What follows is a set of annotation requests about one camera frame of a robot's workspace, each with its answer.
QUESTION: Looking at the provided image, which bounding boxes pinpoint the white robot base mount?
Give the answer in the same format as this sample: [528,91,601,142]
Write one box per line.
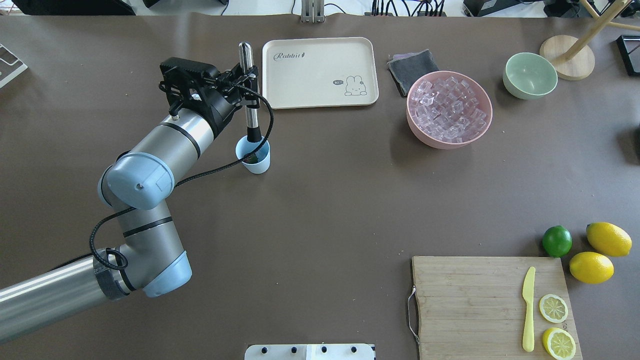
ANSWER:
[244,342,377,360]

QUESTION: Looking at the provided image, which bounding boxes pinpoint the green lime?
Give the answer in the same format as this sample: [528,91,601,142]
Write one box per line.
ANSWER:
[541,225,573,258]

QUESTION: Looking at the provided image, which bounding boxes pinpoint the whole yellow lemon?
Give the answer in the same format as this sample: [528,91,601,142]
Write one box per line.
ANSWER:
[569,251,615,284]
[586,222,633,257]

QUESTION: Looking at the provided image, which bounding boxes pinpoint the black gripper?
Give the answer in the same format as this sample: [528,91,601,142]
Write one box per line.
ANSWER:
[158,64,261,138]

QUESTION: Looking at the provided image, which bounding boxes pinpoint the light blue cup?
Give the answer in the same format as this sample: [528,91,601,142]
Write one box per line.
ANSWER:
[235,136,271,174]

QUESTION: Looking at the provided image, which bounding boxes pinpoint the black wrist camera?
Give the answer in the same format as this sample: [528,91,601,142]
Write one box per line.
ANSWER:
[159,57,220,79]

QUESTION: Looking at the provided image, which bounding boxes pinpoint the yellow plastic knife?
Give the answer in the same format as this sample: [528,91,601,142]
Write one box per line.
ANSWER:
[521,266,537,353]

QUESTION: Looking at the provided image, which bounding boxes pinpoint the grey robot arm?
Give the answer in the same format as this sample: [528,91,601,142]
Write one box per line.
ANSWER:
[0,57,264,343]

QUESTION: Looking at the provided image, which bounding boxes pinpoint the pink bowl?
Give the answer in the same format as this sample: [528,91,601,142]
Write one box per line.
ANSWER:
[406,70,494,150]

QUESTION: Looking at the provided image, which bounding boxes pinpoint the lemon half slice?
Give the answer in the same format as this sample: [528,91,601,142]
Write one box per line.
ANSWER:
[542,327,578,360]
[538,293,569,324]

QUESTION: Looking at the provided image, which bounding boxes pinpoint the red strawberry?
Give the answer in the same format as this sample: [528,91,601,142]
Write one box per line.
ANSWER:
[244,153,262,165]

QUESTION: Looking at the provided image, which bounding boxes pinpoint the steel muddler black tip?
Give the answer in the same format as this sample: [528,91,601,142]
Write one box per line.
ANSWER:
[238,41,262,143]

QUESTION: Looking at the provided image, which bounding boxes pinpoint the wooden cutting board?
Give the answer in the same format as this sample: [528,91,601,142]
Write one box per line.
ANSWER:
[411,256,571,360]

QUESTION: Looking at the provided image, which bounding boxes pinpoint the clear ice cubes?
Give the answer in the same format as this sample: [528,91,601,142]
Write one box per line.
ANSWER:
[409,75,490,144]

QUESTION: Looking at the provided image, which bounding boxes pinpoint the beige rabbit tray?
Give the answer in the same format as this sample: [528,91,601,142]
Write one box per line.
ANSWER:
[262,37,379,109]

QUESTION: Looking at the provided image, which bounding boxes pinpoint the green bowl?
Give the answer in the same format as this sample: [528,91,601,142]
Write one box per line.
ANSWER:
[502,52,558,100]

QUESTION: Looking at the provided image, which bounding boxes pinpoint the grey folded cloth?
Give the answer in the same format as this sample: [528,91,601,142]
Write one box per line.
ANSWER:
[387,48,441,98]

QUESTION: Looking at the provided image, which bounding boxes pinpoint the wooden stand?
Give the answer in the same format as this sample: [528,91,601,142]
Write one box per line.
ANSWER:
[539,0,640,81]

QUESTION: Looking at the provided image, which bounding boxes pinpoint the black framed tray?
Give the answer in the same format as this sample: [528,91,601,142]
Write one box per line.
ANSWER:
[615,34,640,77]

